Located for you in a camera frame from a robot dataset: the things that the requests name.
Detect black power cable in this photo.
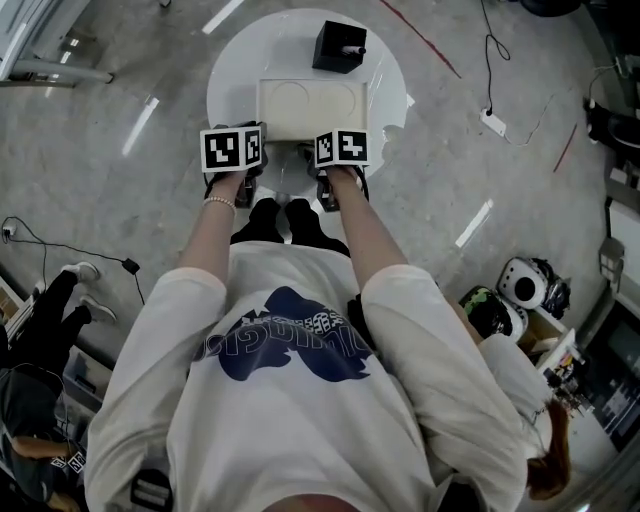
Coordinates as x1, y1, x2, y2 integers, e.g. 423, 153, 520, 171
479, 0, 512, 114

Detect pearl bracelet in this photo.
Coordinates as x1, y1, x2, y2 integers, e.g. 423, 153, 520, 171
202, 194, 238, 215

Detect grey lantern-shaped device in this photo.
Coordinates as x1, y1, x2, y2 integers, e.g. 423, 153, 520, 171
598, 238, 626, 281

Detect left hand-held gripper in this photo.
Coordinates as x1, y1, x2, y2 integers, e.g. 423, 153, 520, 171
199, 119, 272, 210

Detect person's black trousers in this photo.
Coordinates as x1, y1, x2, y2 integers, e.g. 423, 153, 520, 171
229, 197, 351, 260

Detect long red floor strip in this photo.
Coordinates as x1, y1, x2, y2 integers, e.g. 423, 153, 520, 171
378, 0, 462, 80

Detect black bag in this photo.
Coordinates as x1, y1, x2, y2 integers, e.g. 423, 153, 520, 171
529, 258, 572, 320

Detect white rounded backpack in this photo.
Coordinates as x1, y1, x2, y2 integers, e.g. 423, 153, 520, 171
499, 298, 530, 337

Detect white table frame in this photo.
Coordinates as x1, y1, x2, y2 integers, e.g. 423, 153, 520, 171
0, 0, 115, 90

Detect cardboard box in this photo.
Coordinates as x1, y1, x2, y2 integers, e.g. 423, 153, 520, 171
517, 308, 570, 357

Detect person's right forearm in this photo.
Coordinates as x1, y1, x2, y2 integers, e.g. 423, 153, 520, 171
327, 167, 409, 291

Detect short red floor strip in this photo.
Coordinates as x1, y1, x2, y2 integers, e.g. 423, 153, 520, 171
552, 122, 579, 174

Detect black square pen holder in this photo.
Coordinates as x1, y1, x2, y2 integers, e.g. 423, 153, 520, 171
312, 19, 369, 76

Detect cluttered white desk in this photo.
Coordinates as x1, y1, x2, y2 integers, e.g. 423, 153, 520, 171
535, 327, 596, 416

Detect white printed T-shirt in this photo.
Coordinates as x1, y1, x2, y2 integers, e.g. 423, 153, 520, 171
84, 241, 530, 512

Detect clear storage bins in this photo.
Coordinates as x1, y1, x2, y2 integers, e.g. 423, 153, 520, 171
57, 344, 119, 416

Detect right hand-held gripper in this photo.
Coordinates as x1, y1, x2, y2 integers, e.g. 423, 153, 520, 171
298, 128, 372, 214

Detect black harness buckle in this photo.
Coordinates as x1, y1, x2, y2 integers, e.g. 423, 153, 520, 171
130, 469, 174, 512

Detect white power strip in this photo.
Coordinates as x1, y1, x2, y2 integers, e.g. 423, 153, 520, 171
478, 107, 509, 136

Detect thin black adapter cable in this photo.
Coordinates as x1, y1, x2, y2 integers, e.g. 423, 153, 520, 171
1, 215, 146, 307

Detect white cabinet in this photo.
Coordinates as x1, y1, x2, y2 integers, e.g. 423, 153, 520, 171
604, 197, 640, 261

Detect dark monitor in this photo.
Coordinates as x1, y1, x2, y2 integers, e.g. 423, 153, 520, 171
582, 299, 640, 451

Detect person's left forearm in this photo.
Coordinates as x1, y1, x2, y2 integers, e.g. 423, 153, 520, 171
177, 169, 251, 274

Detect white cable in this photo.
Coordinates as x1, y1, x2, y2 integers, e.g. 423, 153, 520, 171
503, 93, 557, 148

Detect cream drawer box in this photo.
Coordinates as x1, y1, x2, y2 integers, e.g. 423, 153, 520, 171
256, 78, 372, 146

